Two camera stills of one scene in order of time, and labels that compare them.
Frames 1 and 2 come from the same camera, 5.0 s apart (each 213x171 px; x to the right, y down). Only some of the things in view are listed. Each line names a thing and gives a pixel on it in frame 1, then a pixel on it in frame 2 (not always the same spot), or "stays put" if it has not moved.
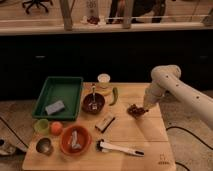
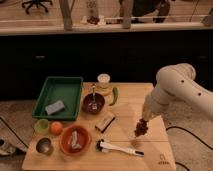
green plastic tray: x=67 y=90 stays put
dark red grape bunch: x=136 y=111 → x=141 y=127
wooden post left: x=66 y=10 stays put
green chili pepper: x=115 y=91 stays put
